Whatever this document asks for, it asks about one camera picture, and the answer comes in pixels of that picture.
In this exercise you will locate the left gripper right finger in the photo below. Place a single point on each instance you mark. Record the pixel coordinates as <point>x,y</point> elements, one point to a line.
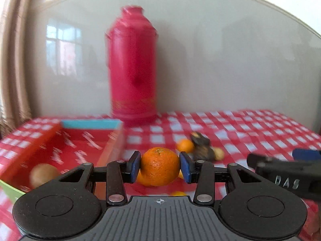
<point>205,175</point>

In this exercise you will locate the orange under gripper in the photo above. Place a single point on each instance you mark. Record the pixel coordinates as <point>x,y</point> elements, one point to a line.
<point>144,180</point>

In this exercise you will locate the dark chestnut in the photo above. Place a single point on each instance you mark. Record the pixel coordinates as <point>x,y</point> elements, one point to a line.
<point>199,140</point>

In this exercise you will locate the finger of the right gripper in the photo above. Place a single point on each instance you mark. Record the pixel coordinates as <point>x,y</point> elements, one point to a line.
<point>306,155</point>

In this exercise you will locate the brown kiwi fruit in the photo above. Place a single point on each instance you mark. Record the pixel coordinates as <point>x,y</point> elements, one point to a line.
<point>42,173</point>

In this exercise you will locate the dark chestnut cracked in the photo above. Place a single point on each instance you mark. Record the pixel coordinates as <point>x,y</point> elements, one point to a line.
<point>204,153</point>

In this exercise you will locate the red thermos flask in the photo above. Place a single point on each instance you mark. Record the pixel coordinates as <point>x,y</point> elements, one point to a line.
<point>131,48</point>

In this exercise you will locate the beige curtain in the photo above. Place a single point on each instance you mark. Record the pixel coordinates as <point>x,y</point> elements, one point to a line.
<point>15,107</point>

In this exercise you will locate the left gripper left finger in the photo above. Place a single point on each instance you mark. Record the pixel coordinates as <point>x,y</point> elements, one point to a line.
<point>115,174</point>

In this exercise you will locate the small orange on table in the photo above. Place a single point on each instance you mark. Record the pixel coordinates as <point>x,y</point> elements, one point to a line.
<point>185,145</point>

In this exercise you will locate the small yellow kumquat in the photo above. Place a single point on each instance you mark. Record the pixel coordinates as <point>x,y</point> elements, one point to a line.
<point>218,154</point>

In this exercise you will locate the red cardboard box tray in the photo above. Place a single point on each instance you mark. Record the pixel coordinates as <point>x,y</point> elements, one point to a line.
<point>61,143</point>

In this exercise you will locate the large orange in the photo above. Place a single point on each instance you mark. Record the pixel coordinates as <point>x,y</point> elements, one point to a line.
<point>161,165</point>

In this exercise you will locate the red white checkered tablecloth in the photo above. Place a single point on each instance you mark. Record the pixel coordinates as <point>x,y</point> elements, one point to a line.
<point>237,133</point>

